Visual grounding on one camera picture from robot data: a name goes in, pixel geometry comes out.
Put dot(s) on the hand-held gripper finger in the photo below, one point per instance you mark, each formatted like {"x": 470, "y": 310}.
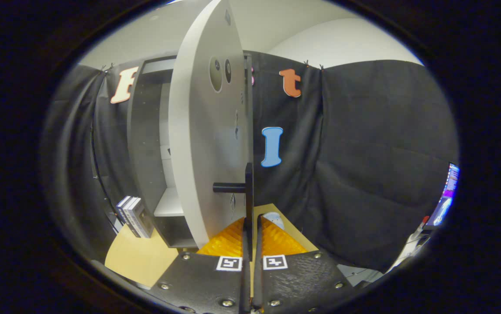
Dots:
{"x": 246, "y": 248}
{"x": 257, "y": 261}

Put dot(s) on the white cabinet door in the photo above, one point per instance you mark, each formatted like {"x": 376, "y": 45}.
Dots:
{"x": 198, "y": 144}

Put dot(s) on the white cabinet shelf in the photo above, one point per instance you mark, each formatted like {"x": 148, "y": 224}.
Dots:
{"x": 168, "y": 204}

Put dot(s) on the dark grey cabinet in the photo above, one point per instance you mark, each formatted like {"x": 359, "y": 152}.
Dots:
{"x": 143, "y": 139}

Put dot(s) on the black backdrop cloth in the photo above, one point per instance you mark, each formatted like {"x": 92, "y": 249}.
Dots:
{"x": 364, "y": 152}

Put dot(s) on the computer monitor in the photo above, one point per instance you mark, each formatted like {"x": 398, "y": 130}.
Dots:
{"x": 447, "y": 196}

